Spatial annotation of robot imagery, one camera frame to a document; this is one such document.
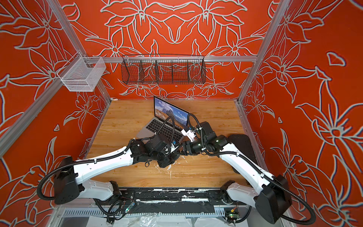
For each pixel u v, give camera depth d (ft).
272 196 1.25
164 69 3.20
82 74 3.02
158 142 1.87
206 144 1.89
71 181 1.28
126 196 2.39
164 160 2.16
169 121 3.32
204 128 1.93
